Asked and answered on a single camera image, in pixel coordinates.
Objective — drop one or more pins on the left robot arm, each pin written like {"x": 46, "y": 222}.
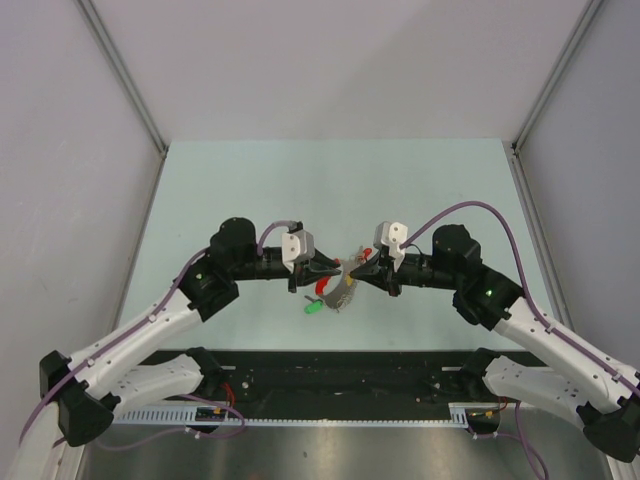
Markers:
{"x": 94, "y": 385}

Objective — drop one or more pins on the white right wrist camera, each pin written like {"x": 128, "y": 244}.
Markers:
{"x": 392, "y": 235}

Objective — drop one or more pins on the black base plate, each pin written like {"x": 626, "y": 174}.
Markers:
{"x": 431, "y": 377}

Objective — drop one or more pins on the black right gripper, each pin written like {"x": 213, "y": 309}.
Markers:
{"x": 380, "y": 272}

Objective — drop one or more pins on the green capped key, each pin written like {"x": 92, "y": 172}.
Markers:
{"x": 314, "y": 305}

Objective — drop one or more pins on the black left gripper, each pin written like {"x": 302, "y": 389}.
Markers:
{"x": 318, "y": 267}

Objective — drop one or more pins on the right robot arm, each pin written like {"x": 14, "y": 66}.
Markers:
{"x": 581, "y": 384}

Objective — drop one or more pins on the keyring bunch with chain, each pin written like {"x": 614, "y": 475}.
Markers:
{"x": 339, "y": 293}

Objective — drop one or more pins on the white slotted cable duct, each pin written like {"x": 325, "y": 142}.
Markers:
{"x": 337, "y": 411}

